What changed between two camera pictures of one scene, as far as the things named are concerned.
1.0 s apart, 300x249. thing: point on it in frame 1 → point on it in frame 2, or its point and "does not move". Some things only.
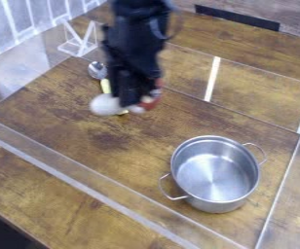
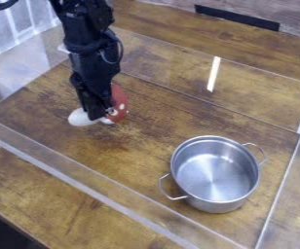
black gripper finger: x=126 y=86 → x=92 y=105
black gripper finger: x=147 y=83 → x=106 y=101
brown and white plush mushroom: x=106 y=104 → x=115 y=114
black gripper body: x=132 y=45 → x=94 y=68
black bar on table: x=238 y=17 does not move
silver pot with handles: x=214 y=172 does not move
